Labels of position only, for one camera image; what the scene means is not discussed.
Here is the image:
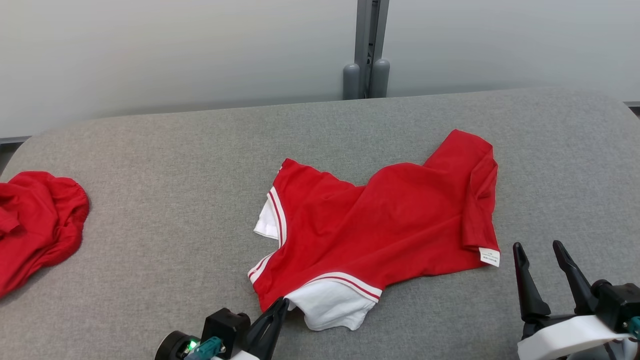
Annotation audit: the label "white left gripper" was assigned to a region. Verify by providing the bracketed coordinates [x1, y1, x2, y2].
[225, 297, 290, 360]

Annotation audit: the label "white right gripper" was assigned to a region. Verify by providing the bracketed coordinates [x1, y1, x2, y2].
[512, 239, 632, 360]

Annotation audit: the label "red white number jersey shirt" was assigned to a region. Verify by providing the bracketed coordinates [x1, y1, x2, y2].
[247, 129, 501, 332]

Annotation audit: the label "red shorts with white stripes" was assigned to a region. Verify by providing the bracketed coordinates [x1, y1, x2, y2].
[0, 170, 90, 299]

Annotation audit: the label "black round left gripper motor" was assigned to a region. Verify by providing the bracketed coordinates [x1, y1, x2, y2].
[154, 330, 201, 360]

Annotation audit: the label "black left cable teal plug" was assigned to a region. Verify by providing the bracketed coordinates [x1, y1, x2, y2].
[183, 336, 224, 360]

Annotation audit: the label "grey partition post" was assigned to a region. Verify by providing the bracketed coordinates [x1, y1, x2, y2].
[342, 0, 391, 100]

